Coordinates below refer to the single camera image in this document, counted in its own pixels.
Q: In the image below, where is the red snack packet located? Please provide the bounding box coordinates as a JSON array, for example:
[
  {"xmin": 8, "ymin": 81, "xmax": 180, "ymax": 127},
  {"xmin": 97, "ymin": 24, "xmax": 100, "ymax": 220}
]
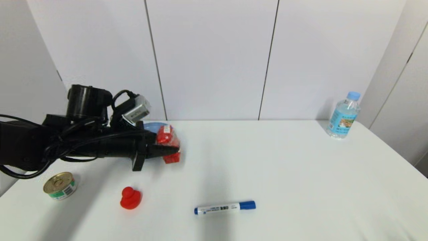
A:
[{"xmin": 156, "ymin": 125, "xmax": 181, "ymax": 164}]

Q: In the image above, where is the blue round plate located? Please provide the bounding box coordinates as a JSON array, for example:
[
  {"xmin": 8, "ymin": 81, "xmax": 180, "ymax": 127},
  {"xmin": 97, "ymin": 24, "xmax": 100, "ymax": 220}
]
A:
[{"xmin": 143, "ymin": 122, "xmax": 172, "ymax": 133}]

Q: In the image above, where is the red rubber duck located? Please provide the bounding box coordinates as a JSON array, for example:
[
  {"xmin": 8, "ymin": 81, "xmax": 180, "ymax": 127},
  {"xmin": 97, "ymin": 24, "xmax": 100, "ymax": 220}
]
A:
[{"xmin": 120, "ymin": 186, "xmax": 143, "ymax": 210}]

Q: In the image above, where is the tin can green label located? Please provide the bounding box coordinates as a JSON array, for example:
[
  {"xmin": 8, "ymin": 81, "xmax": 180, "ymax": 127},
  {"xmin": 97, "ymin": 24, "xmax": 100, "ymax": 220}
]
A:
[{"xmin": 43, "ymin": 172, "xmax": 77, "ymax": 200}]

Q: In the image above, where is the blue capped white marker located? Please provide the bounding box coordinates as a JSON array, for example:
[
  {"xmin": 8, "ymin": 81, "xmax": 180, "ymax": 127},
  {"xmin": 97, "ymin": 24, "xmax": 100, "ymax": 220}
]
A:
[{"xmin": 194, "ymin": 200, "xmax": 256, "ymax": 215}]

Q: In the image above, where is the clear water bottle blue cap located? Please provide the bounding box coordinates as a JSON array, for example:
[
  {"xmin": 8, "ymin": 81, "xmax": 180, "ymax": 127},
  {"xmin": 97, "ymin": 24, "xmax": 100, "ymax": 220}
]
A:
[{"xmin": 326, "ymin": 92, "xmax": 361, "ymax": 140}]

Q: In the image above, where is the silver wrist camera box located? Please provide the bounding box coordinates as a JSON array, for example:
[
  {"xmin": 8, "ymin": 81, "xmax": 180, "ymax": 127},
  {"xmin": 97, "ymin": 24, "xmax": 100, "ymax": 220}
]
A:
[{"xmin": 122, "ymin": 95, "xmax": 151, "ymax": 127}]

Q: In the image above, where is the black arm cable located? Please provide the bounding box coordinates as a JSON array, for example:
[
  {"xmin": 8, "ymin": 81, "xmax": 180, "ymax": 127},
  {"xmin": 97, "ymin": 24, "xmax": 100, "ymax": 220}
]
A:
[{"xmin": 0, "ymin": 89, "xmax": 138, "ymax": 180}]

